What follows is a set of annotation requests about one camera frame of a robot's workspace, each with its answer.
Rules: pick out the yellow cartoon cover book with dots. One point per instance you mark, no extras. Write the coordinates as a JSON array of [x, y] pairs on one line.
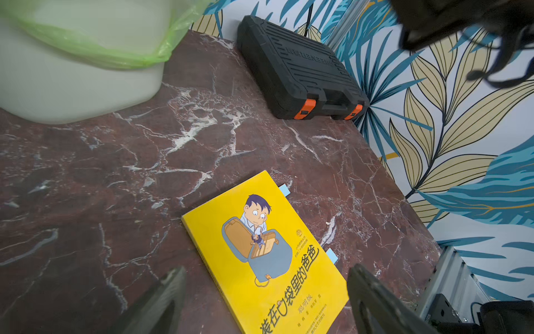
[[273, 274]]

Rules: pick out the lower blue sticky tab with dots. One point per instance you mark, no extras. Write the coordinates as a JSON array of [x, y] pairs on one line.
[[332, 256]]

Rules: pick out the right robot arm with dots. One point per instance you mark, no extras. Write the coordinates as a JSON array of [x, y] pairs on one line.
[[477, 104]]

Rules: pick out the black tool case orange latches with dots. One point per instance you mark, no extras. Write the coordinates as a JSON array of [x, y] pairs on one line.
[[300, 78]]

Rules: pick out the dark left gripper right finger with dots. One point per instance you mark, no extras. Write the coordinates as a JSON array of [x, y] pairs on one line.
[[376, 310]]

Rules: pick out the upper blue sticky tab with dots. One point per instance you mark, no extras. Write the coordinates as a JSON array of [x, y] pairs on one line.
[[285, 190]]

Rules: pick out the right aluminium frame post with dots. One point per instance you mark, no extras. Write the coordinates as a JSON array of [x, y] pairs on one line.
[[342, 20]]

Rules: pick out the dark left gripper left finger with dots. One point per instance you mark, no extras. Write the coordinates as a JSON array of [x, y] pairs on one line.
[[158, 310]]

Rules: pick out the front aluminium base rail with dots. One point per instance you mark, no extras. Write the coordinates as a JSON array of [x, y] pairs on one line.
[[452, 293]]

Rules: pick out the green plastic bin liner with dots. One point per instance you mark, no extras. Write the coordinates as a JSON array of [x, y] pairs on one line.
[[119, 35]]

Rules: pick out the blue sticky tab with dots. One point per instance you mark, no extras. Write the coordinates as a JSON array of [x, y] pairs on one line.
[[332, 256], [285, 190]]

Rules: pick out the white plastic trash bin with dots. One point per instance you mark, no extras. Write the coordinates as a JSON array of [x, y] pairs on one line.
[[42, 84]]

